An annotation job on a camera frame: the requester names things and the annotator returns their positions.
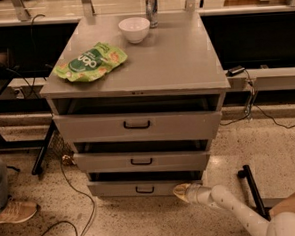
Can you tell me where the green chip bag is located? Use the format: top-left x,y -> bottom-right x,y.
53,42 -> 128,83

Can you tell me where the black metal stand leg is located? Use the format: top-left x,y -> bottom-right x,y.
237,165 -> 271,221

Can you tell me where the grey bottom drawer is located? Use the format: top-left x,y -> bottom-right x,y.
87,170 -> 203,197

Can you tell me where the silver drink can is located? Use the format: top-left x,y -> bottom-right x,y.
145,0 -> 158,28

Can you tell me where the white bowl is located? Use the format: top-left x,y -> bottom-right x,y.
118,17 -> 150,44

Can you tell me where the tan sneaker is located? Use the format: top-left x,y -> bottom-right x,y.
0,197 -> 38,224

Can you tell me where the black power adapter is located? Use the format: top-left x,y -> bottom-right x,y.
226,65 -> 245,77

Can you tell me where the black floor cable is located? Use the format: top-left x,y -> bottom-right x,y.
22,152 -> 99,236

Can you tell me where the black table frame leg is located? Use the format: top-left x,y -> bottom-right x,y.
0,105 -> 61,178

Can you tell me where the grey drawer cabinet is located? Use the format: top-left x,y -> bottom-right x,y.
34,7 -> 237,197

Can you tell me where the grey top drawer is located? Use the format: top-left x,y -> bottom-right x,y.
51,89 -> 224,150

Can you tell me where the grey drawer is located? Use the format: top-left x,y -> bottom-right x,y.
87,170 -> 203,197
51,89 -> 224,150
74,140 -> 210,173

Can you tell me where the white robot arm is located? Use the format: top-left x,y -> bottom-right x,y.
173,183 -> 295,236

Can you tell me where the grey middle drawer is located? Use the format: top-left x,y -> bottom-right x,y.
74,140 -> 210,173

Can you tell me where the black cable right floor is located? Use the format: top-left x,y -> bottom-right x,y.
216,66 -> 295,134

